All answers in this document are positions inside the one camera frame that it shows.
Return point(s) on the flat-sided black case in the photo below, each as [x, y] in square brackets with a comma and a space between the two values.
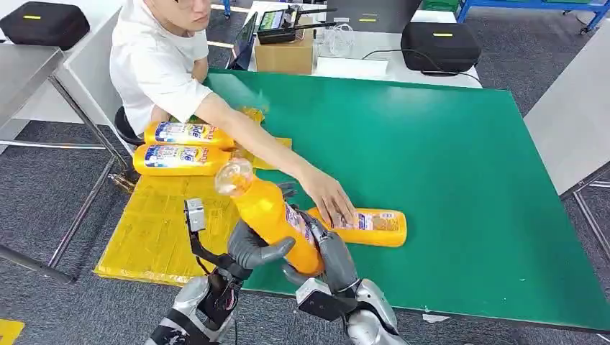
[381, 12]

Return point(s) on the cardboard box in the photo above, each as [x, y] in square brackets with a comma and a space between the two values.
[286, 59]

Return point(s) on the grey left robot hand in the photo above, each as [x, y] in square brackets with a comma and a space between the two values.
[248, 250]

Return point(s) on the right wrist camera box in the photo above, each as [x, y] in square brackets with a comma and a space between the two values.
[317, 295]

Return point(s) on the white paper scrap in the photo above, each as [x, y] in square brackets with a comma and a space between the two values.
[434, 318]

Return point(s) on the grey table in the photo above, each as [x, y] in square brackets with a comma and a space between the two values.
[572, 119]

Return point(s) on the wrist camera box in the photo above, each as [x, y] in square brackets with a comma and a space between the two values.
[195, 214]
[317, 295]

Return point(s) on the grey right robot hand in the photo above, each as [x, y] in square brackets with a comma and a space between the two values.
[338, 259]

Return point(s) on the person's hand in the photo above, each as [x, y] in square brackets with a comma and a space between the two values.
[329, 197]

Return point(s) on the rounded black case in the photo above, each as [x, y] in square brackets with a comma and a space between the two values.
[441, 52]
[47, 28]

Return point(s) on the blue metal rack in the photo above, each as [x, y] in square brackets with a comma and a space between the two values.
[524, 5]

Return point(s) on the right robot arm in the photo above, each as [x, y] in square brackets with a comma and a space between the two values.
[371, 333]

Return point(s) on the green plastic crate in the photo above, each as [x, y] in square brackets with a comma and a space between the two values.
[441, 5]

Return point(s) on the steel table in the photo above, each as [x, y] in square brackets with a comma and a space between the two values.
[24, 71]

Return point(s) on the orange drink bottle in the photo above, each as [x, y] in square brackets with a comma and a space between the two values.
[267, 214]
[181, 133]
[381, 231]
[181, 162]

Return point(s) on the black remote controller with antennas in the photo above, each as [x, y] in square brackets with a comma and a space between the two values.
[276, 28]

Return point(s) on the black stool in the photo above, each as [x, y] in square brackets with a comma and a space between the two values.
[123, 128]

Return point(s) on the white side table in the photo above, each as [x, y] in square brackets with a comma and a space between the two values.
[90, 81]

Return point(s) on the person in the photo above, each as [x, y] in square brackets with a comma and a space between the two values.
[147, 66]

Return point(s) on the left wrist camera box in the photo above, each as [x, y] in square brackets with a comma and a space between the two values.
[195, 214]

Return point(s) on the green table mat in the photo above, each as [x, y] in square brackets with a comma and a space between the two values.
[429, 166]

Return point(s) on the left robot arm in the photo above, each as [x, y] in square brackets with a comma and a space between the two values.
[190, 295]

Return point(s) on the dark laptop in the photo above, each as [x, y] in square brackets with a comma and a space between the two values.
[243, 45]

